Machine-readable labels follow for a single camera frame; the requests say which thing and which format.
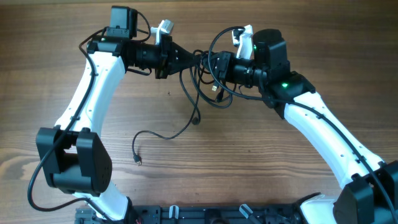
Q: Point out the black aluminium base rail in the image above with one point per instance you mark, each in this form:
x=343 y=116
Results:
x=280 y=213

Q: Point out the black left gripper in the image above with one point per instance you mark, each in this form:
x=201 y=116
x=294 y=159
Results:
x=170 y=51

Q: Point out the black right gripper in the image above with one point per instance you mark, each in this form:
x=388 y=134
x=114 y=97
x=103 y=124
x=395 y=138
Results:
x=224 y=59

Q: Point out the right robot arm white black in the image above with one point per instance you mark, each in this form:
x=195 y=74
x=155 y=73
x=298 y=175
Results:
x=368 y=184

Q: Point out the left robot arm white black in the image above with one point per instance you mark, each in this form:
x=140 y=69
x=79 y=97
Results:
x=72 y=156

